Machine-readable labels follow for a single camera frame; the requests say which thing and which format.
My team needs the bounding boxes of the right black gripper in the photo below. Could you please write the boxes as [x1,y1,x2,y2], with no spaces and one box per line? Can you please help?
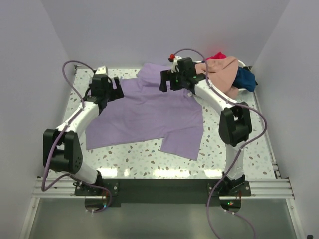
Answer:
[159,69,185,93]

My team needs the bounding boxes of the lavender t shirt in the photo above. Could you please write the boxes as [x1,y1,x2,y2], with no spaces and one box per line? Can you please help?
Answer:
[85,63,204,160]

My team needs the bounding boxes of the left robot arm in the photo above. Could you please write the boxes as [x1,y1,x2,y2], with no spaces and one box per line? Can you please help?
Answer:
[41,74,124,195]

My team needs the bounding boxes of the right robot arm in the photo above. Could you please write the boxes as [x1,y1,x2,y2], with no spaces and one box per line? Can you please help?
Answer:
[159,54,252,196]

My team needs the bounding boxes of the peach pink t shirt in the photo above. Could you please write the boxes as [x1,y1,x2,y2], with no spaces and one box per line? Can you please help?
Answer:
[195,56,239,99]

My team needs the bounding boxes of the red t shirt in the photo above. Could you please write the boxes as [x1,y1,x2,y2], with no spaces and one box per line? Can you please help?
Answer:
[206,51,227,60]

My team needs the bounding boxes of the navy blue t shirt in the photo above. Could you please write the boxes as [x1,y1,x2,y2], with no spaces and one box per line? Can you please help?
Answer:
[232,67,258,92]

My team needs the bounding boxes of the white laundry basket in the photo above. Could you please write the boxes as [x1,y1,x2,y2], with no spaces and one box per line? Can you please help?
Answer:
[195,56,255,99]

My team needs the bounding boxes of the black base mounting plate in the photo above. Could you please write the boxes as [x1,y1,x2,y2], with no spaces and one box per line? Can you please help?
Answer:
[73,179,251,209]

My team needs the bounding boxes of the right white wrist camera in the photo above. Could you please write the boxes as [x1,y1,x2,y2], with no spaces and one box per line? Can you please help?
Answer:
[168,53,182,73]

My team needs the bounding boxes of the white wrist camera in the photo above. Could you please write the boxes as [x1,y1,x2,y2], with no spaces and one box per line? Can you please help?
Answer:
[168,53,182,73]
[94,66,108,75]

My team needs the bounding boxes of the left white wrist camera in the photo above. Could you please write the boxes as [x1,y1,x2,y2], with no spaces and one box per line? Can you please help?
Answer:
[94,66,108,75]

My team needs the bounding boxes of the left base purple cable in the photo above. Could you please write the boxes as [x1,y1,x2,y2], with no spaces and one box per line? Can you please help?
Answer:
[86,189,116,214]

